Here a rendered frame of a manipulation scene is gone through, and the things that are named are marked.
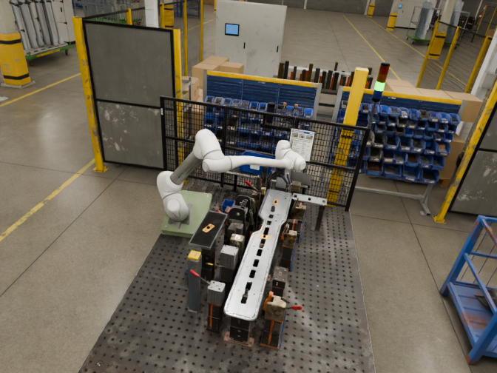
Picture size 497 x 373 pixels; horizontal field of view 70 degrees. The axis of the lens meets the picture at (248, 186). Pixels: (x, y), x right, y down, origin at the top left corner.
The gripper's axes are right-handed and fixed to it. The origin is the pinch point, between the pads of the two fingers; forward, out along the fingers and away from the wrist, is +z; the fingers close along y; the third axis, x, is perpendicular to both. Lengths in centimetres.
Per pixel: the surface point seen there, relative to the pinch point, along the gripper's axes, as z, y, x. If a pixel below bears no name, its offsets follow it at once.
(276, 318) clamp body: 16, 20, -109
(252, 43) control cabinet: 0, -168, 638
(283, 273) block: 10, 19, -81
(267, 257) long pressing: 13, 6, -67
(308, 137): -25, 16, 55
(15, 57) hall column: 52, -642, 421
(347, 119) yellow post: -45, 46, 58
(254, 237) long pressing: 13, -6, -49
